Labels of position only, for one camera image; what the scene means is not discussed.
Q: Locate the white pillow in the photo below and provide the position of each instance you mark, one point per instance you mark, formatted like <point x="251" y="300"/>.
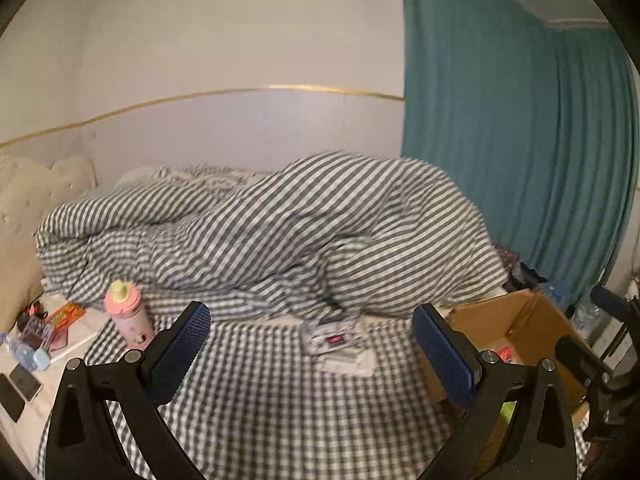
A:
<point x="135" y="177"/>

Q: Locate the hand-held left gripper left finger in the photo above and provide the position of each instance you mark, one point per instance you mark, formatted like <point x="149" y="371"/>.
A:
<point x="180" y="355"/>

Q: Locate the cardboard box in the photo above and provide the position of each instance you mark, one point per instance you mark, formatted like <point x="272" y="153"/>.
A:
<point x="530" y="320"/>

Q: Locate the dark patterned cloth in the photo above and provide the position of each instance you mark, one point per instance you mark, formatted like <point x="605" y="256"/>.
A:
<point x="520" y="265"/>

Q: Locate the grey phone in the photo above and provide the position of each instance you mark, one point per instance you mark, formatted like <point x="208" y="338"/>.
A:
<point x="26" y="382"/>

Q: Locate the grey checked bed sheet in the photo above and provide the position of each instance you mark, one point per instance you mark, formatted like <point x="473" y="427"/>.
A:
<point x="300" y="410"/>

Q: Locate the white bed mattress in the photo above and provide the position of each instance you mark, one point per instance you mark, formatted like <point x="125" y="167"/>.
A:
<point x="65" y="360"/>

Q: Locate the purple box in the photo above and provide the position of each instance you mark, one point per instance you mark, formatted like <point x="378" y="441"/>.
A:
<point x="37" y="330"/>

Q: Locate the beige pillow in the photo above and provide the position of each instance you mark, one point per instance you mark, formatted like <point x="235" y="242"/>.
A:
<point x="17" y="285"/>

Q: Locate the pink card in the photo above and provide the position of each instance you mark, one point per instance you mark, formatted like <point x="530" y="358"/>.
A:
<point x="60" y="341"/>

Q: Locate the plastic water bottle blue cap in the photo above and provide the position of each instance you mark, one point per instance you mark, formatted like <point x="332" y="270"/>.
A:
<point x="25" y="352"/>

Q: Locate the pink baby bottle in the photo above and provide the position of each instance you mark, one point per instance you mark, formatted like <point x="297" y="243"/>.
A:
<point x="127" y="320"/>

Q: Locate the black red small object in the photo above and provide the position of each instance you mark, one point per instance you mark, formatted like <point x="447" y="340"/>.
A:
<point x="30" y="312"/>

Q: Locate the orange snack box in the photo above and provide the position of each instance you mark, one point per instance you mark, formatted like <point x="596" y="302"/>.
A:
<point x="65" y="316"/>

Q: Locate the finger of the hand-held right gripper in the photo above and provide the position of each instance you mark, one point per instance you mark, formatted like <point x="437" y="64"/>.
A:
<point x="612" y="302"/>
<point x="585" y="357"/>

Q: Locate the grey checked duvet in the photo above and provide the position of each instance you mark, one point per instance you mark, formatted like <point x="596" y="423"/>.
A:
<point x="300" y="235"/>

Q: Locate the teal curtain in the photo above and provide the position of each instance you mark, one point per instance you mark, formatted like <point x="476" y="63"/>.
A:
<point x="500" y="110"/>

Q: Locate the clear plastic packet red label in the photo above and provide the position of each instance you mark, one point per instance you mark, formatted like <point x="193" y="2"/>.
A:
<point x="335" y="340"/>

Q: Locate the cream tufted headboard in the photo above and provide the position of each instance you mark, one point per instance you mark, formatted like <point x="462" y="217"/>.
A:
<point x="30" y="195"/>

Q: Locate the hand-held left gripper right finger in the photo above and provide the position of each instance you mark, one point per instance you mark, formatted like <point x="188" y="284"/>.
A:
<point x="445" y="355"/>

